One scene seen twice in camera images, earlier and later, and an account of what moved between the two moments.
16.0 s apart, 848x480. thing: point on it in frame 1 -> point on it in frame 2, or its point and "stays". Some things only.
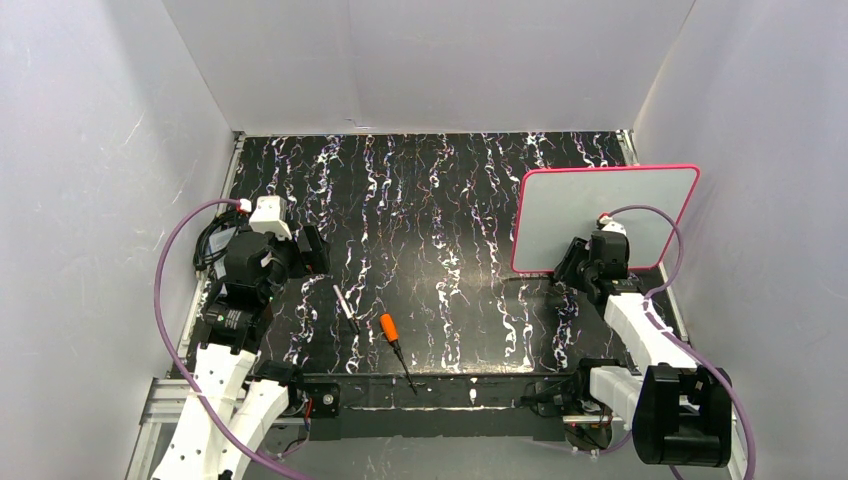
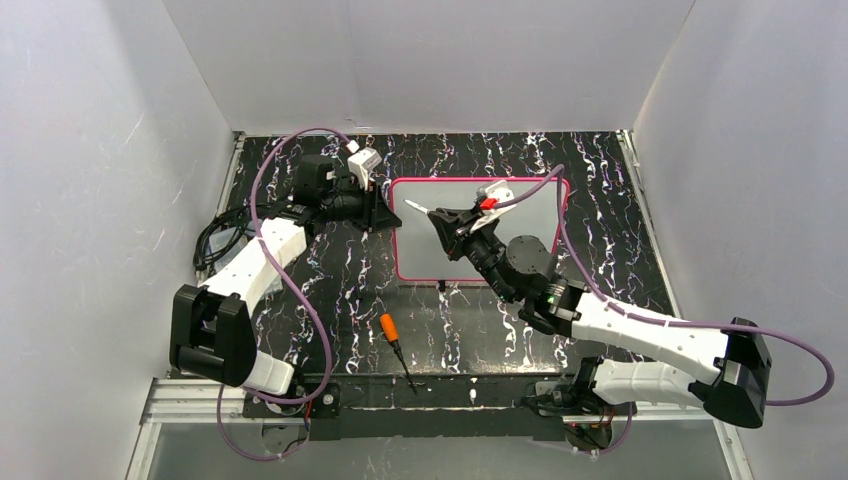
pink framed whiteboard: (557, 206) -> (420, 253)
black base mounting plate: (424, 407) stays
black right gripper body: (573, 263) -> (462, 232)
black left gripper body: (312, 249) -> (371, 208)
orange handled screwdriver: (391, 332) stays
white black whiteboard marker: (346, 308) -> (417, 206)
